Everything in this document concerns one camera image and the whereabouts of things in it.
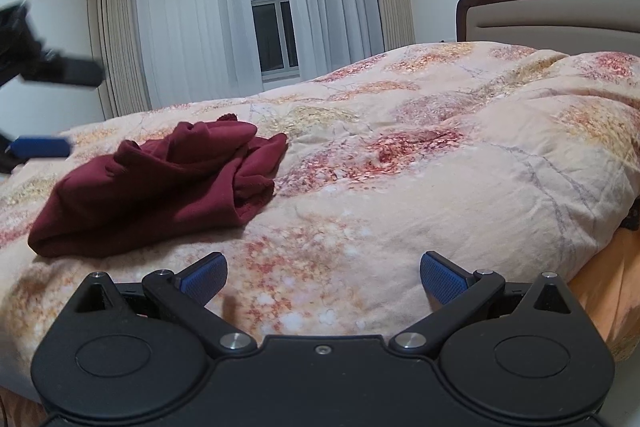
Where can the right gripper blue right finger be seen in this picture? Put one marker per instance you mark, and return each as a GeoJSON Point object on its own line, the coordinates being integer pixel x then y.
{"type": "Point", "coordinates": [464, 298]}

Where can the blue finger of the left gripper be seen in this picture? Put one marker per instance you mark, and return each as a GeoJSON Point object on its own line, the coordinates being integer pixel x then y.
{"type": "Point", "coordinates": [20, 150]}
{"type": "Point", "coordinates": [56, 68]}

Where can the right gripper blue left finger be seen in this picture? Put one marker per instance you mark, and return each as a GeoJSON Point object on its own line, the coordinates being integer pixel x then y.
{"type": "Point", "coordinates": [181, 298]}

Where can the dark red knit sweater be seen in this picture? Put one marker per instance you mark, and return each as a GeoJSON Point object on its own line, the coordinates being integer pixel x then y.
{"type": "Point", "coordinates": [213, 175]}

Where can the beige drape left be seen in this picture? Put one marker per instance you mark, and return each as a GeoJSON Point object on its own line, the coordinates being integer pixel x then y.
{"type": "Point", "coordinates": [114, 41]}

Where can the floral peach quilt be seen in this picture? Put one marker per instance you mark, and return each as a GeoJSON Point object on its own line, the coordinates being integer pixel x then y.
{"type": "Point", "coordinates": [495, 156]}

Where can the orange bed sheet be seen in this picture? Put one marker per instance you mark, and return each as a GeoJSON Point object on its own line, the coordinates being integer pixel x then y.
{"type": "Point", "coordinates": [608, 288]}

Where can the brown padded headboard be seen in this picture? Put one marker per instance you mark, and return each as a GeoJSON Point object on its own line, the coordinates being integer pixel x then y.
{"type": "Point", "coordinates": [568, 26]}

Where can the window with white frame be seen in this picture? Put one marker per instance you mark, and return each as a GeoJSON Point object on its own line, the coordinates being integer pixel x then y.
{"type": "Point", "coordinates": [275, 36]}

